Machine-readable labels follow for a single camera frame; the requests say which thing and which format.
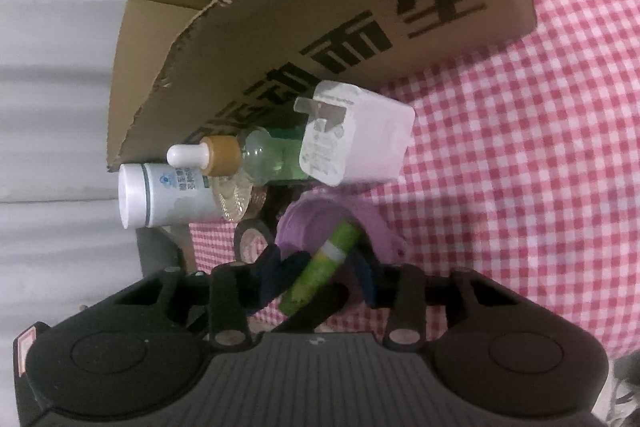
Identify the green stick with white band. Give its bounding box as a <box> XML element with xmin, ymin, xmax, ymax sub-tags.
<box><xmin>280</xmin><ymin>219</ymin><xmax>361</xmax><ymax>317</ymax></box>

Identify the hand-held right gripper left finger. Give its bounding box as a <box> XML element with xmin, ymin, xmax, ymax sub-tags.
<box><xmin>114</xmin><ymin>245</ymin><xmax>312</xmax><ymax>351</ymax></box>

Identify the white labelled bottle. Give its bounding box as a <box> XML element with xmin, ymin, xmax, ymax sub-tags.
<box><xmin>118</xmin><ymin>161</ymin><xmax>223</xmax><ymax>230</ymax></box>

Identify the white charger plug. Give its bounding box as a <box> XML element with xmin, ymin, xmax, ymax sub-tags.
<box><xmin>292</xmin><ymin>79</ymin><xmax>416</xmax><ymax>188</ymax></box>

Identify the white curtain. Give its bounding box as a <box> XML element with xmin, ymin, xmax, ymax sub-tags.
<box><xmin>0</xmin><ymin>0</ymin><xmax>173</xmax><ymax>323</ymax></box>

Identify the green dropper bottle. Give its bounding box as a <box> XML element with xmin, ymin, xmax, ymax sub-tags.
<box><xmin>166</xmin><ymin>127</ymin><xmax>313</xmax><ymax>185</ymax></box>

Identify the black tape roll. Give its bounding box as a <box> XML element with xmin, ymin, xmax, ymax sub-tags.
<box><xmin>234</xmin><ymin>219</ymin><xmax>277</xmax><ymax>264</ymax></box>

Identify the red checked tablecloth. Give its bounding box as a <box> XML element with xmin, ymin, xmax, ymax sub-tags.
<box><xmin>187</xmin><ymin>0</ymin><xmax>640</xmax><ymax>373</ymax></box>

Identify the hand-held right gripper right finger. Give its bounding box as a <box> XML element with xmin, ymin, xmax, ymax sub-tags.
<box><xmin>347</xmin><ymin>249</ymin><xmax>526</xmax><ymax>352</ymax></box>

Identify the purple plastic lid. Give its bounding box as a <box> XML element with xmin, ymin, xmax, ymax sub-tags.
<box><xmin>276</xmin><ymin>193</ymin><xmax>408</xmax><ymax>313</ymax></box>

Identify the gold jar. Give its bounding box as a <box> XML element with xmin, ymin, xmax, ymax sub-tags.
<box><xmin>207</xmin><ymin>174</ymin><xmax>271</xmax><ymax>223</ymax></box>

